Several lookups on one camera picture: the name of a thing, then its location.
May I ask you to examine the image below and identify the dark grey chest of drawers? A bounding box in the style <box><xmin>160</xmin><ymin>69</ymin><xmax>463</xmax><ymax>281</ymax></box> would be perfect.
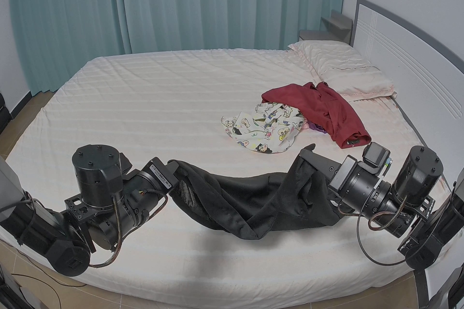
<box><xmin>0</xmin><ymin>93</ymin><xmax>11</xmax><ymax>136</ymax></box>

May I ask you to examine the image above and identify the grey bedside table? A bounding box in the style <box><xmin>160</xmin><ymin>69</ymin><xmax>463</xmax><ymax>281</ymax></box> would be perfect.
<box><xmin>299</xmin><ymin>9</ymin><xmax>354</xmax><ymax>45</ymax></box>

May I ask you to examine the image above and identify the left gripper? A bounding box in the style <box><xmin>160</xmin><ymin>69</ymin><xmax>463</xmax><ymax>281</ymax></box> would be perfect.
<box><xmin>123</xmin><ymin>157</ymin><xmax>178</xmax><ymax>225</ymax></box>

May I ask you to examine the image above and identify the white printed garment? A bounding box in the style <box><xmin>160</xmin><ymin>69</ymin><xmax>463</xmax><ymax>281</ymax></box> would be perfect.
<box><xmin>221</xmin><ymin>102</ymin><xmax>307</xmax><ymax>153</ymax></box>

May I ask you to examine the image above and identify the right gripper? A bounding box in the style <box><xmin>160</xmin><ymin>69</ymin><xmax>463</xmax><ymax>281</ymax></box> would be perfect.
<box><xmin>299</xmin><ymin>149</ymin><xmax>394</xmax><ymax>225</ymax></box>

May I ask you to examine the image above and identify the bed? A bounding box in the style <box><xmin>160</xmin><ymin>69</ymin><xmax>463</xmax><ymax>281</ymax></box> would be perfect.
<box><xmin>0</xmin><ymin>0</ymin><xmax>464</xmax><ymax>309</ymax></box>

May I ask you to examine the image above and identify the black T-shirt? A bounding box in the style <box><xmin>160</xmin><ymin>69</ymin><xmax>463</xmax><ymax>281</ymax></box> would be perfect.
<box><xmin>167</xmin><ymin>143</ymin><xmax>343</xmax><ymax>241</ymax></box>

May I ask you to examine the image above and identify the dark red garment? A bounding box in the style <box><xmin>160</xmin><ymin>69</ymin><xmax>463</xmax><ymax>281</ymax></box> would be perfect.
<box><xmin>261</xmin><ymin>82</ymin><xmax>372</xmax><ymax>149</ymax></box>

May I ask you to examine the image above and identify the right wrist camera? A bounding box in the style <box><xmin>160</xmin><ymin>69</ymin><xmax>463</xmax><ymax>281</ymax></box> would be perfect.
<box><xmin>362</xmin><ymin>142</ymin><xmax>393</xmax><ymax>176</ymax></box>

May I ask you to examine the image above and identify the cream pillow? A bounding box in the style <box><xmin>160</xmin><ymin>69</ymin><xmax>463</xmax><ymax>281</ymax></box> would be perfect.
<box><xmin>287</xmin><ymin>40</ymin><xmax>396</xmax><ymax>101</ymax></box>

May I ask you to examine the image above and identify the black cable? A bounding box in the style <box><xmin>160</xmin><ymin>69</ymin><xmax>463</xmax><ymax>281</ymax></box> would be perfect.
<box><xmin>89</xmin><ymin>192</ymin><xmax>122</xmax><ymax>269</ymax></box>
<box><xmin>356</xmin><ymin>208</ymin><xmax>412</xmax><ymax>267</ymax></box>
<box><xmin>13</xmin><ymin>273</ymin><xmax>87</xmax><ymax>309</ymax></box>

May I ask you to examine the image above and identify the purple garment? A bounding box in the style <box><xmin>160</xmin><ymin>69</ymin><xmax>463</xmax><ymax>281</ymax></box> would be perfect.
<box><xmin>304</xmin><ymin>121</ymin><xmax>328</xmax><ymax>134</ymax></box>

